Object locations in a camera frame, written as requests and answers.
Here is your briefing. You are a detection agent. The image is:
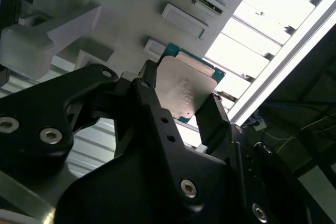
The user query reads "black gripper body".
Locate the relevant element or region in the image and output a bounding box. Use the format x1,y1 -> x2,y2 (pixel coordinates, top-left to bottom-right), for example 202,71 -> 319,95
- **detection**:
56,151 -> 245,224

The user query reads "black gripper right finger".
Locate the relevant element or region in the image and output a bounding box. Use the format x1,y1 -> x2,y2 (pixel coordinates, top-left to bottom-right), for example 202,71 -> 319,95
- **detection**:
196,94 -> 313,224

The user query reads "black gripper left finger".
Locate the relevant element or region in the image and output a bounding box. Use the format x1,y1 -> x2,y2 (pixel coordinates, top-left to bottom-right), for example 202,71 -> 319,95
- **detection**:
0,60 -> 207,210

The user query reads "silver CPU green board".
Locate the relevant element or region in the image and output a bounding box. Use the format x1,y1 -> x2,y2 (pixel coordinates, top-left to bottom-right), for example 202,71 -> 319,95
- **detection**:
154,42 -> 227,125

